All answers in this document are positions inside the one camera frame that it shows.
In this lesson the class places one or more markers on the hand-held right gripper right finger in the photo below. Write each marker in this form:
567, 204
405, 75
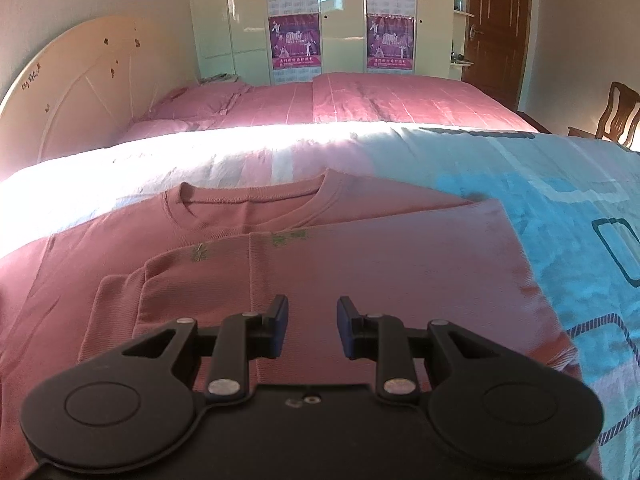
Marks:
344, 325

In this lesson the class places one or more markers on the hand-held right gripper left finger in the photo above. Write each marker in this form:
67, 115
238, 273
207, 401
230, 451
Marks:
280, 324

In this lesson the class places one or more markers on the pink sweater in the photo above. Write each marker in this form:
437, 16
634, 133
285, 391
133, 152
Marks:
350, 255

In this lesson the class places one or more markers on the pink quilt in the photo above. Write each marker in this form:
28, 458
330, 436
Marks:
380, 97

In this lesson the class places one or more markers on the blue white patterned bed sheet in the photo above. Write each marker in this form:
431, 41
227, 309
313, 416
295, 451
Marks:
560, 195

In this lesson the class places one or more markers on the grey folded cloth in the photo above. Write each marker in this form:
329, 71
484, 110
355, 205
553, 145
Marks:
220, 78

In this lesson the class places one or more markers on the cream glossy wardrobe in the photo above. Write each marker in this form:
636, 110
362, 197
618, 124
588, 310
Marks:
340, 20

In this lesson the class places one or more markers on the cream wooden headboard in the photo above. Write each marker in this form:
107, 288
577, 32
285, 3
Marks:
80, 90

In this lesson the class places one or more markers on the cream corner shelf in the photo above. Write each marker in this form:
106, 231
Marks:
462, 12

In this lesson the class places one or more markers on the brown wooden door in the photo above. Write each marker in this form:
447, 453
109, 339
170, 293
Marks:
500, 25

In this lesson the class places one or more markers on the brown wooden chair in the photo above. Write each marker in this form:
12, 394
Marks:
617, 115

